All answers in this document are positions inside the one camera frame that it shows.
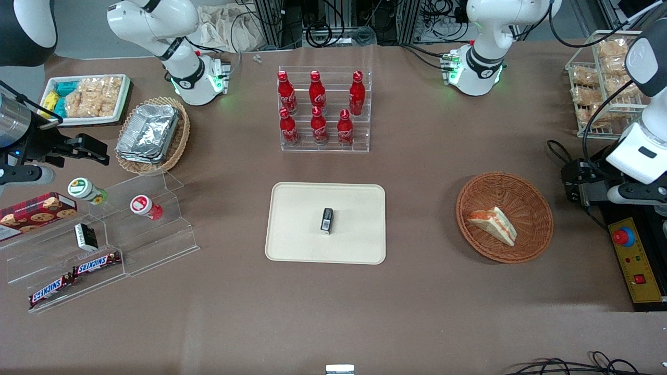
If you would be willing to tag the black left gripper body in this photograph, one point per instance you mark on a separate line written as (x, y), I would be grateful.
(595, 179)

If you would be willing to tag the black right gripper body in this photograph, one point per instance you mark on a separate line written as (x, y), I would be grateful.
(42, 144)

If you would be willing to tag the triangle sandwich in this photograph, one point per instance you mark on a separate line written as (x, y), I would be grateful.
(495, 225)

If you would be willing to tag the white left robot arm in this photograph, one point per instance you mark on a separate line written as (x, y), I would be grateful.
(490, 31)

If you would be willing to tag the white snack tray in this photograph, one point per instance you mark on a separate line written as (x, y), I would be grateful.
(86, 121)

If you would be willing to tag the brown wicker basket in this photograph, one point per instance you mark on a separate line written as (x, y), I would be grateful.
(531, 208)

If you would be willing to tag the light wicker basket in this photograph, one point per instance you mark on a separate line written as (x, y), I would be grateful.
(180, 135)

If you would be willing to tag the cream plastic tray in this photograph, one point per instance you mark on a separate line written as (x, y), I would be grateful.
(297, 234)

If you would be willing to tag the black countertop appliance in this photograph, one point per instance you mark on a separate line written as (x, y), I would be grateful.
(609, 213)

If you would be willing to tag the green sunflower lid jar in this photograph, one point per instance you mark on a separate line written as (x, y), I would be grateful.
(83, 189)

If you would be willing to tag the aluminium foil container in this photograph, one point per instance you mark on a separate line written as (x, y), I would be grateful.
(140, 159)
(148, 133)

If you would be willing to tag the teal snack packet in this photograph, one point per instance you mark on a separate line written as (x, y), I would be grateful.
(66, 87)
(60, 107)

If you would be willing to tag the rice cracker bag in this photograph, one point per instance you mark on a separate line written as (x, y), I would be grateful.
(94, 96)

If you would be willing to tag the yellow snack packet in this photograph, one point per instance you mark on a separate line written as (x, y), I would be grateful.
(49, 101)

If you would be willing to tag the clear wrapped pastry pack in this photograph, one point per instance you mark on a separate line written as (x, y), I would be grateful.
(591, 117)
(614, 66)
(586, 96)
(620, 87)
(584, 76)
(610, 49)

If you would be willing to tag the red strawberry lid jar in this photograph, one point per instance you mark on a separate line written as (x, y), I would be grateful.
(143, 205)

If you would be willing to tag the red tartan cookie box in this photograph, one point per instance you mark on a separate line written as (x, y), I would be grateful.
(36, 213)

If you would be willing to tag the black box white label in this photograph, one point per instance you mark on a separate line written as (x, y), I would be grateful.
(85, 237)

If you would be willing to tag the yellow emergency stop box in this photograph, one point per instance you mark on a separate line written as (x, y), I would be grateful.
(638, 260)

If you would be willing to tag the clear acrylic stepped shelf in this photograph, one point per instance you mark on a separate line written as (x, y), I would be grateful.
(156, 245)

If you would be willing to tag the snickers bar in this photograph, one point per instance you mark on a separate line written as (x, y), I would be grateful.
(96, 264)
(51, 290)

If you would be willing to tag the beige cloth bag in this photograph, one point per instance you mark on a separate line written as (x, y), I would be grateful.
(229, 28)

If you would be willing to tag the red cola bottle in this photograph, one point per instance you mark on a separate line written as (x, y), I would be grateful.
(319, 129)
(357, 95)
(288, 130)
(345, 131)
(317, 94)
(285, 94)

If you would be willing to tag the clear acrylic bottle rack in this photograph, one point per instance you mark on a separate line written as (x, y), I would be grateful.
(328, 148)

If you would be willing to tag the small black barcode box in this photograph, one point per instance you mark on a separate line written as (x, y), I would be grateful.
(326, 221)

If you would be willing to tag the small white black device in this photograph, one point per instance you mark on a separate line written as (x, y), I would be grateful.
(340, 370)

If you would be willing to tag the aluminium frame post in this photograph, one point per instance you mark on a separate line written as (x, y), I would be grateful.
(270, 23)
(410, 21)

